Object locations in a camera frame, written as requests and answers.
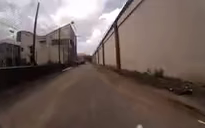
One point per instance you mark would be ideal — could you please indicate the grey asphalt road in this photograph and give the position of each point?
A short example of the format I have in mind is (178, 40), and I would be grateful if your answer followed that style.
(86, 100)

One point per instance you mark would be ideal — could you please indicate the thin dark pole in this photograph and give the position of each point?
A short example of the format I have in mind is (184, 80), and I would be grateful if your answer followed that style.
(59, 45)

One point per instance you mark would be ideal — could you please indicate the white industrial building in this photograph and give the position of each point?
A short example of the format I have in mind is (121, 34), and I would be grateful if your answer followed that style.
(53, 45)

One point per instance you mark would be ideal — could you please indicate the dirt verge with weeds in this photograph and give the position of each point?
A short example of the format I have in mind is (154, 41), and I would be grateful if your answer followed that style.
(163, 83)

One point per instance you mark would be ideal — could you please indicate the tall dark utility pole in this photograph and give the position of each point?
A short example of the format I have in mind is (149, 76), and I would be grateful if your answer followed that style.
(35, 33)

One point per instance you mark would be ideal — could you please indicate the small grey building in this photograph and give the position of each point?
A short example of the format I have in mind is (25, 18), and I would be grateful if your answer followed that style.
(5, 53)

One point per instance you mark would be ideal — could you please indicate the long beige wall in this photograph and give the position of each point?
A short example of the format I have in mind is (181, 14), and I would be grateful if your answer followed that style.
(156, 36)

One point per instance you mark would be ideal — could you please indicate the dark low wall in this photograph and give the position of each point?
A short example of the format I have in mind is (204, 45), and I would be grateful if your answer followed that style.
(20, 75)

